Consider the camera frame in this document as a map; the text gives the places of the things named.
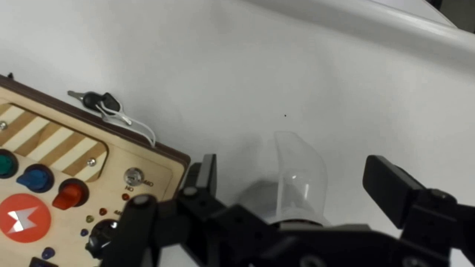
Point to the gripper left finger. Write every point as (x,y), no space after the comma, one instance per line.
(200,207)

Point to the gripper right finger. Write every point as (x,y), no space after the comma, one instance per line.
(412,200)

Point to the wooden switch board toy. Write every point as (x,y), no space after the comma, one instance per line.
(70,178)

